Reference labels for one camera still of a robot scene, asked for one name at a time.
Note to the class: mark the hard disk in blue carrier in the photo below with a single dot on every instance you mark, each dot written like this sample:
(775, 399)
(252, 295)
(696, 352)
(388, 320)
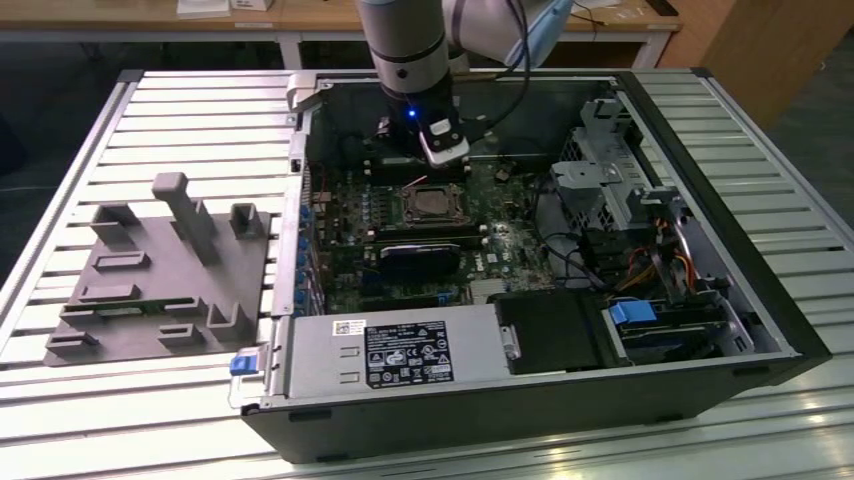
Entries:
(635, 312)

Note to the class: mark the silver power supply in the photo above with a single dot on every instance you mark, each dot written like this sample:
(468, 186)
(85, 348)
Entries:
(321, 360)

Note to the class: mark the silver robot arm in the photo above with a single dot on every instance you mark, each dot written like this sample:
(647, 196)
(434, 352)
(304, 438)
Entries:
(408, 45)

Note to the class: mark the black plastic shroud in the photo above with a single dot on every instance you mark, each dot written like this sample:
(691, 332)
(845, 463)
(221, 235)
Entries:
(554, 330)

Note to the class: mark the round silver coin battery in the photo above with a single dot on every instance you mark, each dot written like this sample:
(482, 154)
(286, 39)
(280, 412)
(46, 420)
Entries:
(502, 175)

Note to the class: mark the blue plastic latch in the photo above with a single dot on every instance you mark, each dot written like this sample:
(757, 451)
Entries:
(242, 364)

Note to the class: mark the white box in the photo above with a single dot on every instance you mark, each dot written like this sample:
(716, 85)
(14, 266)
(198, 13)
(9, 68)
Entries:
(201, 7)
(250, 4)

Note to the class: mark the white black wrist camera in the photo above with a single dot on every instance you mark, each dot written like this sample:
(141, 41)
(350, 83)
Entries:
(446, 150)

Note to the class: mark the black silver PC case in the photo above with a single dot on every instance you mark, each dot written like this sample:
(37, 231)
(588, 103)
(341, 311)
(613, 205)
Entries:
(468, 430)

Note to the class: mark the silver perforated drive cage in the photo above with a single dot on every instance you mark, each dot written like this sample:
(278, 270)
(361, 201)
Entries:
(594, 175)

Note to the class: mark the wooden desk white legs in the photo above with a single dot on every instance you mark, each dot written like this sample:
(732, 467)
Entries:
(134, 22)

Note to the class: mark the silver green CPU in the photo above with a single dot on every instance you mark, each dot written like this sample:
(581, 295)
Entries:
(430, 202)

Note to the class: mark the grey parts rack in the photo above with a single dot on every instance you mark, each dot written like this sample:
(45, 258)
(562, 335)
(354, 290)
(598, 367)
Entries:
(161, 280)

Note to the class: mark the wooden cabinet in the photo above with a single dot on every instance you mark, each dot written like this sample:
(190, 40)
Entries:
(768, 50)

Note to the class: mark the grey plastic bracket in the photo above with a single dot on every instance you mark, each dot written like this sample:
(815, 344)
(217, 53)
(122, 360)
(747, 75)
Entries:
(661, 200)

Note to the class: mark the silver finned heatsink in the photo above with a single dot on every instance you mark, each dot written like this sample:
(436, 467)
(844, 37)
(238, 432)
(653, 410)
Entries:
(489, 291)

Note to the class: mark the CPU socket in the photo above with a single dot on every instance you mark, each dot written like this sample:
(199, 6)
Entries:
(405, 220)

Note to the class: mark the small black box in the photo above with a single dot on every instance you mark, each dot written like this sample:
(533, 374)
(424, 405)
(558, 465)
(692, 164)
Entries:
(663, 6)

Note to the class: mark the green RAM stick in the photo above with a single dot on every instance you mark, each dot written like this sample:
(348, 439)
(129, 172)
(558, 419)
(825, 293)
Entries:
(147, 306)

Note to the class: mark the silver disk bay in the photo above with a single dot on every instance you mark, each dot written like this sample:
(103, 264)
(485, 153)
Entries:
(741, 335)

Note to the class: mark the green motherboard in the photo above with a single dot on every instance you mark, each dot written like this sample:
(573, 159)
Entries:
(514, 260)

